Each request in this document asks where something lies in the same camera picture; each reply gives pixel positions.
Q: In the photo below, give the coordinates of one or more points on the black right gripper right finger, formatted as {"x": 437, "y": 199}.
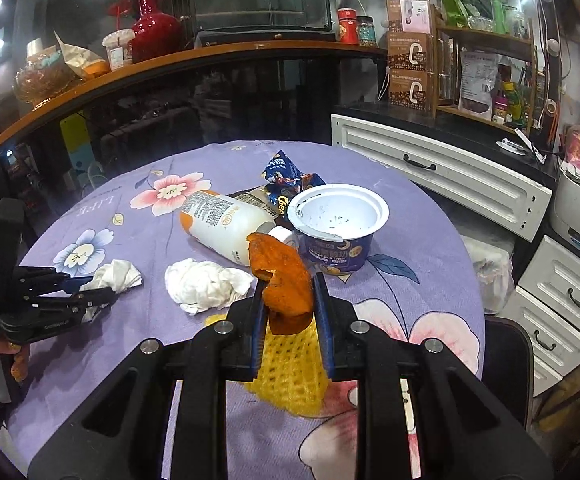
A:
{"x": 463, "y": 431}

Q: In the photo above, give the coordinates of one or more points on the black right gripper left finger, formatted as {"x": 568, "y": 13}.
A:
{"x": 162, "y": 402}

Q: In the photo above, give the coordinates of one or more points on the white tissue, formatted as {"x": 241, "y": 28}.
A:
{"x": 109, "y": 282}
{"x": 199, "y": 286}

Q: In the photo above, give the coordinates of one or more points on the orange peel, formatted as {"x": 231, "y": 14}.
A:
{"x": 288, "y": 291}

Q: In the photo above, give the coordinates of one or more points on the blue snack wrapper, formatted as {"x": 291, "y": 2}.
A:
{"x": 284, "y": 180}

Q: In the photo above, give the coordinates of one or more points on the black chair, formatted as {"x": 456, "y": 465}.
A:
{"x": 508, "y": 367}

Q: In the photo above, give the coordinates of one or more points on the white drawer cabinet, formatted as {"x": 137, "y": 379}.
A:
{"x": 524, "y": 272}

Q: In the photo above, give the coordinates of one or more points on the yellow foam fruit net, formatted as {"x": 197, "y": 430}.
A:
{"x": 291, "y": 376}

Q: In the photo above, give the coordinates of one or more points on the purple floral tablecloth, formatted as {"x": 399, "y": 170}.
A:
{"x": 418, "y": 281}

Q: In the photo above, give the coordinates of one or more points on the glass fruit bowl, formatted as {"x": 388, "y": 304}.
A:
{"x": 43, "y": 76}

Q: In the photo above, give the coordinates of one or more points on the white orange drink bottle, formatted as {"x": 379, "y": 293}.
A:
{"x": 223, "y": 224}

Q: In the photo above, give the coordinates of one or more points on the blue yogurt cup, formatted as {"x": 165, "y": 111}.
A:
{"x": 338, "y": 222}

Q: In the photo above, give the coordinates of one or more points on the snack bag on counter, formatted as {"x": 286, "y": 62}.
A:
{"x": 84, "y": 63}

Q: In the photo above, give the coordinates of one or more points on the plastic drink cup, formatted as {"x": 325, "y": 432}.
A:
{"x": 119, "y": 48}

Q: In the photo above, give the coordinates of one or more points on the red ceramic vase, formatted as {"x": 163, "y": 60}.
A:
{"x": 156, "y": 33}

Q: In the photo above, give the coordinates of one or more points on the brown coffee box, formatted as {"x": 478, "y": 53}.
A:
{"x": 409, "y": 88}
{"x": 409, "y": 51}

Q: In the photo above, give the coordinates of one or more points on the wooden shelf rack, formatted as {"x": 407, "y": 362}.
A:
{"x": 484, "y": 75}

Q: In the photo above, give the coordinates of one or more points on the dark glass display case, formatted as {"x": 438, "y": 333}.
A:
{"x": 212, "y": 22}

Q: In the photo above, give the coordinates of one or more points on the glass jar with lid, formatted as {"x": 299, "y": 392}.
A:
{"x": 366, "y": 33}

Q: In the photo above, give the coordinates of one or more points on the red tin can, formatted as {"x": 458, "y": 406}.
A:
{"x": 347, "y": 20}

